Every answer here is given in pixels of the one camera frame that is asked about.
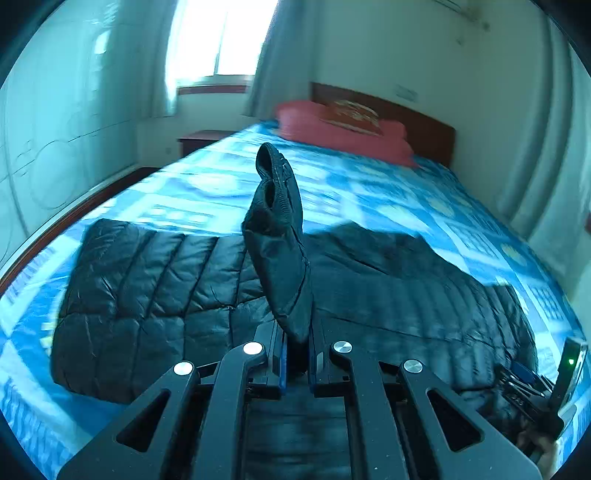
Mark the brown wooden headboard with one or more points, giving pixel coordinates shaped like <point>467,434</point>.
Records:
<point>429,124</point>

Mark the pink pillow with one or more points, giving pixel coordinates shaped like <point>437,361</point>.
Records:
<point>314,129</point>

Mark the person's right hand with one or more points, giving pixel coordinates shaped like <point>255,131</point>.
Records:
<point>545,457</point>

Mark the red embroidered pillow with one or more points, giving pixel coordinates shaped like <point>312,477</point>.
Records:
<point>353,115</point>

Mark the black puffer jacket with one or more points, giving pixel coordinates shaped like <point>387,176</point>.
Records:
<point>161,286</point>

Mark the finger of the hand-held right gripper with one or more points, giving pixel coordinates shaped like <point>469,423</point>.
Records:
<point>524,373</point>
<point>517,392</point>

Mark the white wardrobe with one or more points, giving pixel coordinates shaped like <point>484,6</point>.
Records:
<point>55,115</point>

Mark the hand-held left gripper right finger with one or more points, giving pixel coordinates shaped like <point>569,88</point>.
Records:
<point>312,369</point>

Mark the white wall socket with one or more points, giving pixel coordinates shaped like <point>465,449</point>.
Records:
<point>407,93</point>

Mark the bright glass window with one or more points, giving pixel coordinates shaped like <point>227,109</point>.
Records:
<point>221,37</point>

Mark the brown wooden nightstand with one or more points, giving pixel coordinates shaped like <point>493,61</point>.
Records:
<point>203,141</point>

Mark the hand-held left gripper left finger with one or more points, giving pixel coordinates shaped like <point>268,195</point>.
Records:
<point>280,364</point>

